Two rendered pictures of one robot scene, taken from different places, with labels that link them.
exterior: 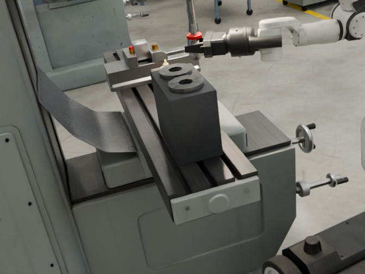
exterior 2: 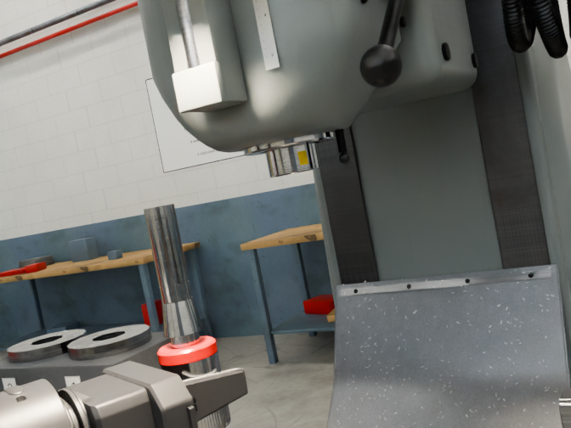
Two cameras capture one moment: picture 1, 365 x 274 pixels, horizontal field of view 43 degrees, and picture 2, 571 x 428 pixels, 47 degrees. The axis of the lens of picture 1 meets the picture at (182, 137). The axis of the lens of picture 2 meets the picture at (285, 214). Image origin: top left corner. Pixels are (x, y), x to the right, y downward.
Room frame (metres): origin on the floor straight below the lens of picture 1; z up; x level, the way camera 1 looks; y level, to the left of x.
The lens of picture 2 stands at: (1.80, -0.41, 1.28)
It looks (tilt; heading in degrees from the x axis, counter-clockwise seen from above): 3 degrees down; 131
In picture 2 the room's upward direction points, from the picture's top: 11 degrees counter-clockwise
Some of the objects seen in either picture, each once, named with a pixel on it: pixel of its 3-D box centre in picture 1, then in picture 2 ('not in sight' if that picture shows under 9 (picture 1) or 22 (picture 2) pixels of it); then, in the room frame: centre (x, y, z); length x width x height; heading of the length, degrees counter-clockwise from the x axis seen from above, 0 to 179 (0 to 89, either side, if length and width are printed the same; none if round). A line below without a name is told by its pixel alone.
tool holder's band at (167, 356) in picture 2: (194, 35); (187, 350); (1.39, -0.08, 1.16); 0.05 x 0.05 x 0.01
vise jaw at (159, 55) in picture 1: (156, 51); not in sight; (1.67, 0.05, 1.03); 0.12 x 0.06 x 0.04; 12
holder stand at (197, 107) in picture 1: (185, 110); (94, 422); (1.11, -0.02, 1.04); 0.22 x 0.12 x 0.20; 12
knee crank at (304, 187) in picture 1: (321, 182); not in sight; (1.39, -0.49, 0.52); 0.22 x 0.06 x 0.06; 102
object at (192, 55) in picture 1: (195, 46); (195, 391); (1.39, -0.08, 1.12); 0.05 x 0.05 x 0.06
